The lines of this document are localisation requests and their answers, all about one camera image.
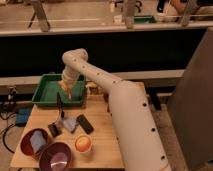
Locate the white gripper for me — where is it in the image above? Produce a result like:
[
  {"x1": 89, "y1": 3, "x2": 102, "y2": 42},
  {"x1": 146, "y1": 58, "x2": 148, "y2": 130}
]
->
[{"x1": 58, "y1": 68, "x2": 78, "y2": 99}]

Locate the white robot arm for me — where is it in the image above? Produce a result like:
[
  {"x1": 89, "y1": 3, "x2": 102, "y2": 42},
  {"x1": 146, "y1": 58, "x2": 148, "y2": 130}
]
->
[{"x1": 62, "y1": 48, "x2": 172, "y2": 171}]

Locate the green plastic tray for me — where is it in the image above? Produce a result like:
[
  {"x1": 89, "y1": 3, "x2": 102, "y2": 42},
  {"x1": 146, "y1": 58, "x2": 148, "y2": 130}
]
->
[{"x1": 32, "y1": 74, "x2": 86, "y2": 107}]

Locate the small yellow brown object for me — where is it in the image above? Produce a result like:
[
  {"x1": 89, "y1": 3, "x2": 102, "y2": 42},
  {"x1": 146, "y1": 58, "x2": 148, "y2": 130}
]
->
[{"x1": 86, "y1": 82, "x2": 99, "y2": 95}]

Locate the black remote control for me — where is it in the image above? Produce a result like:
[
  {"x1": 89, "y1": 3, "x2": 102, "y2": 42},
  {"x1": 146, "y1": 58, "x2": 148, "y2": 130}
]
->
[{"x1": 77, "y1": 114, "x2": 94, "y2": 134}]

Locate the grey folded cloth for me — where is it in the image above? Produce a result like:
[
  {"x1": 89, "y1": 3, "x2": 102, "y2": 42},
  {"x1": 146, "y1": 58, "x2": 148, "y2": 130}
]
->
[{"x1": 63, "y1": 117, "x2": 78, "y2": 133}]

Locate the blue box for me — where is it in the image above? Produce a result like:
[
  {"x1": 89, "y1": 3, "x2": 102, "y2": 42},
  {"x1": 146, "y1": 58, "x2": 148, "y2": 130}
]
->
[{"x1": 15, "y1": 108, "x2": 32, "y2": 127}]

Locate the blue cloth in bowl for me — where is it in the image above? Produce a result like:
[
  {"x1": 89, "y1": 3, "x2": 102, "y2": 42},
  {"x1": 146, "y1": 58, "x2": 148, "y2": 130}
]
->
[{"x1": 30, "y1": 131, "x2": 46, "y2": 153}]

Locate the orange ball in cup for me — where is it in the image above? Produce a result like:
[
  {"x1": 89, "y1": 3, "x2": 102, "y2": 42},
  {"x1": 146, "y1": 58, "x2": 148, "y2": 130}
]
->
[{"x1": 74, "y1": 135, "x2": 92, "y2": 153}]

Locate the dark red bowl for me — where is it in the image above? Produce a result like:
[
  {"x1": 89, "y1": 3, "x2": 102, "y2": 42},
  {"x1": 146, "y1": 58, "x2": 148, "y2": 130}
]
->
[{"x1": 20, "y1": 128, "x2": 50, "y2": 158}]

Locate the purple bowl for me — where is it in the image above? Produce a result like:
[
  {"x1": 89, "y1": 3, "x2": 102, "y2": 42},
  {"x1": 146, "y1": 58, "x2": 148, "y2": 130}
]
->
[{"x1": 39, "y1": 142, "x2": 72, "y2": 171}]

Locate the black handled brush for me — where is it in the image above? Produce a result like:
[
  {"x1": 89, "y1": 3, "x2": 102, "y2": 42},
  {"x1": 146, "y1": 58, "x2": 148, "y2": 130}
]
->
[{"x1": 48, "y1": 93, "x2": 64, "y2": 138}]

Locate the black cable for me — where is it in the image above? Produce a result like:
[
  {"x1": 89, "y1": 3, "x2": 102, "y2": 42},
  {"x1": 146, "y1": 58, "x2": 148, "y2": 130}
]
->
[{"x1": 0, "y1": 99, "x2": 18, "y2": 155}]

